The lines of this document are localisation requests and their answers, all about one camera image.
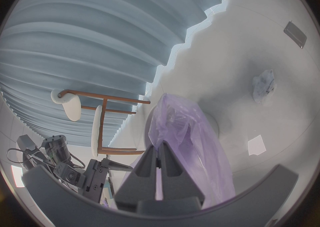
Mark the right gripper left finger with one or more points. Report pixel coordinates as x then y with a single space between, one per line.
140 183

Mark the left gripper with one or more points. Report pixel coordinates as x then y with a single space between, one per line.
96 178

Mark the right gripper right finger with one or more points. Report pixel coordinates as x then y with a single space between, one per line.
180 186

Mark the purple plastic bag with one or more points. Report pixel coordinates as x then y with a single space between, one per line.
200 146

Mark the clear printed wrapper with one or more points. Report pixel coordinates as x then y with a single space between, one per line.
262 86

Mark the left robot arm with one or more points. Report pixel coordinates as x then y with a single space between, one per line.
71 176

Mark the white trash bin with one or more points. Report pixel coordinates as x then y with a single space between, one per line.
212 126

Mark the wooden chair with white cushions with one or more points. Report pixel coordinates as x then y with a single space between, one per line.
72 107

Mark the pale blue curtain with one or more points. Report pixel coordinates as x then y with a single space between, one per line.
100 33

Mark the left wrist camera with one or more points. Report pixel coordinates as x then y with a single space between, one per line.
56 148

